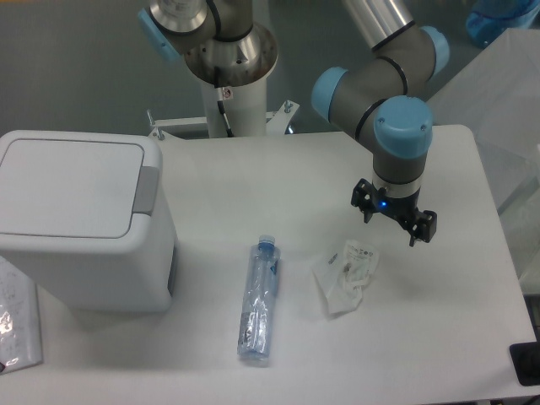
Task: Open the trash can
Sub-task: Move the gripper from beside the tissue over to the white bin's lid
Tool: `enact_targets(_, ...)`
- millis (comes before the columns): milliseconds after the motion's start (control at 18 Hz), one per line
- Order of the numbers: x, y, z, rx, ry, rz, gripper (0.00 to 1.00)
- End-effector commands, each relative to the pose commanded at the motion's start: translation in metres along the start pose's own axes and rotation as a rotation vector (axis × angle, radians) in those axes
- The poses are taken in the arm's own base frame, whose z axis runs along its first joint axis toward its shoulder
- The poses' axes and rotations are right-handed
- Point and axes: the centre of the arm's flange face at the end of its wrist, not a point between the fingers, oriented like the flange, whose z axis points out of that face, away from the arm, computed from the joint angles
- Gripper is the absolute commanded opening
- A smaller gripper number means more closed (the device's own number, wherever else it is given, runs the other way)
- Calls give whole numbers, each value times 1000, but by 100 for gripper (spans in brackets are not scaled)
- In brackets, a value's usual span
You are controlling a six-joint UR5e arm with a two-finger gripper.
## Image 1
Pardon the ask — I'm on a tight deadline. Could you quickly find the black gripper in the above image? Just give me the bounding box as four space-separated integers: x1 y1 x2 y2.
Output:
351 176 437 247

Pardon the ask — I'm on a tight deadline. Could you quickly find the white push-button trash can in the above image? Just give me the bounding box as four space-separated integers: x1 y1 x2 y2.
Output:
1 130 177 312

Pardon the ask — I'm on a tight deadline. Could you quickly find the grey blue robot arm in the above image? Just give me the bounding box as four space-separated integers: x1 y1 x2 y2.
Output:
138 1 450 242

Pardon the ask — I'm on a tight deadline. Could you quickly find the white mask in wrapper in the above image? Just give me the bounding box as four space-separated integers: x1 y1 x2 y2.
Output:
311 239 380 316

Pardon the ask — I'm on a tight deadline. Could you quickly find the crushed clear plastic bottle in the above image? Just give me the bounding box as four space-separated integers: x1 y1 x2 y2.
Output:
237 235 281 362

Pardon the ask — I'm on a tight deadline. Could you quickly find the black device at edge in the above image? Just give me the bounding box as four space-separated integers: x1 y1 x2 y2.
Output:
509 342 539 386

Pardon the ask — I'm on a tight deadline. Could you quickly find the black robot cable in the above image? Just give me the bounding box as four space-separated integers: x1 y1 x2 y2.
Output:
213 66 235 138

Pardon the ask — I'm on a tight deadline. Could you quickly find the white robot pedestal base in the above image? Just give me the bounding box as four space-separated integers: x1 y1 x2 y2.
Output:
147 23 300 140

